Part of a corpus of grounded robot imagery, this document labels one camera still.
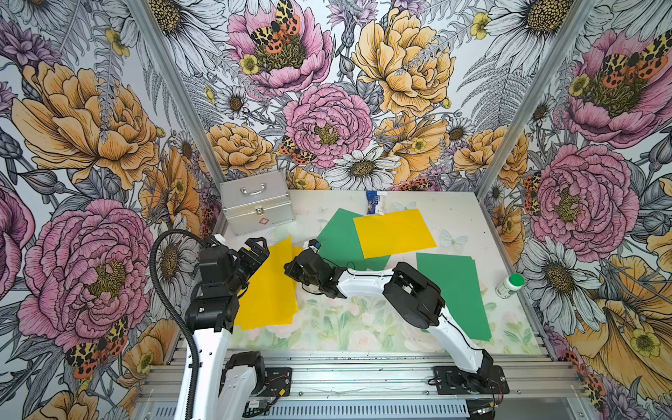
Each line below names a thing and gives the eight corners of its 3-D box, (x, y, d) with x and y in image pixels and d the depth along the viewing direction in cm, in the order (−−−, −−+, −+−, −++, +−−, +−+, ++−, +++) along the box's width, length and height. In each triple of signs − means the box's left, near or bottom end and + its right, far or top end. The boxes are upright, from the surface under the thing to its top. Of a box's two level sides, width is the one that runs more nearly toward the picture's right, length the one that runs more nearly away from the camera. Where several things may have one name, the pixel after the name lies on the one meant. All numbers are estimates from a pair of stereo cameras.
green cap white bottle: (496, 300, 93) (512, 285, 84) (492, 288, 95) (506, 273, 87) (512, 300, 93) (529, 286, 84) (507, 288, 95) (522, 273, 87)
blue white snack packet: (367, 213, 116) (367, 210, 114) (365, 194, 124) (365, 191, 122) (380, 213, 116) (380, 210, 114) (377, 194, 124) (378, 191, 122)
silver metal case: (234, 239, 108) (221, 213, 96) (233, 207, 120) (220, 180, 107) (296, 225, 113) (291, 198, 101) (289, 196, 124) (283, 168, 112)
